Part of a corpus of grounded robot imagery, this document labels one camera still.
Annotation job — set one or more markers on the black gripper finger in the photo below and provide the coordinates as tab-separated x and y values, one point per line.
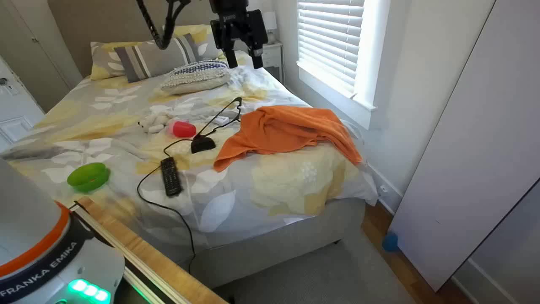
229	57
256	58

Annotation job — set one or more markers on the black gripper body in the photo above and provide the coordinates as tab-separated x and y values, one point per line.
236	23

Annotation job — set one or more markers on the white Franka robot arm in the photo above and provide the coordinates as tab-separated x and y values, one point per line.
47	254

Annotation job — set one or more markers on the white bedside nightstand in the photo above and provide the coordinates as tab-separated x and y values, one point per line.
271	60

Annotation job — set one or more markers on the grey upholstered bed base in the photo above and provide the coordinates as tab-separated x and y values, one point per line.
222	264

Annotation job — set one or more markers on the white patterned small pillow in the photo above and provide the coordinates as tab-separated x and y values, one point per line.
195	79

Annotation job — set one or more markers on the orange blanket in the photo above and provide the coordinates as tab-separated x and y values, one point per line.
285	129

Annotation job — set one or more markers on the white window blinds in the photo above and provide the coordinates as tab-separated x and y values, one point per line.
329	41

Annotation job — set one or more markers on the red plastic cup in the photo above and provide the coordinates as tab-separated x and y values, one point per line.
182	129

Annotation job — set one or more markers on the yellow floral pillow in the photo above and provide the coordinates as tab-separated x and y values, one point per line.
108	65

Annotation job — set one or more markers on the floral yellow grey bedspread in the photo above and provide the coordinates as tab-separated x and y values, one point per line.
98	122

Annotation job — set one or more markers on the black remote control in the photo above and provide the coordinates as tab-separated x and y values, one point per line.
170	178

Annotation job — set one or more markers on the green plastic bowl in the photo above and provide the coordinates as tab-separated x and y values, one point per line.
87	177

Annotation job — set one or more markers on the blue ball on floor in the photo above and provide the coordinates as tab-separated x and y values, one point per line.
390	242

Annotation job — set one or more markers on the wooden robot mounting table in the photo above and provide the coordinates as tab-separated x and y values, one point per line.
167	283

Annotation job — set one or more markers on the white wardrobe door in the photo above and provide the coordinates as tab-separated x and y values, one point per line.
484	151

